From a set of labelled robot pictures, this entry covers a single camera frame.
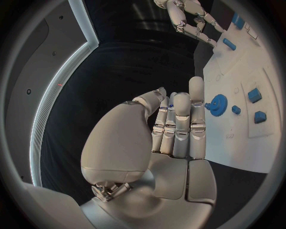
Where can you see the blue short peg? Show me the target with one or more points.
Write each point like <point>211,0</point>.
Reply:
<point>236,109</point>

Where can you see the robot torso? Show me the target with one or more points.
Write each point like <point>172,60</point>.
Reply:
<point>44,89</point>

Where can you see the blue square block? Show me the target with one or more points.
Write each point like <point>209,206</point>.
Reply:
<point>254,95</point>

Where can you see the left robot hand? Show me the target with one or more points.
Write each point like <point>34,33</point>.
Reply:
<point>138,161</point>

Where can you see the blue long cylinder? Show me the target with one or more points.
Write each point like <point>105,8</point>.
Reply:
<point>229,44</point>

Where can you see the blue wedge block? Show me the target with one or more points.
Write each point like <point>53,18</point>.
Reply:
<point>260,117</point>

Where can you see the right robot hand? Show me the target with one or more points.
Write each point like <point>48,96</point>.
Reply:
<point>190,19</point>

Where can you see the blue rectangular block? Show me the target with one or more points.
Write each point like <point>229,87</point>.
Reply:
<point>237,21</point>

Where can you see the blue gear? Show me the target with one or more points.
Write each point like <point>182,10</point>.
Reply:
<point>217,105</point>

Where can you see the white task board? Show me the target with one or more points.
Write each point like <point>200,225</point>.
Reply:
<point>243,100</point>

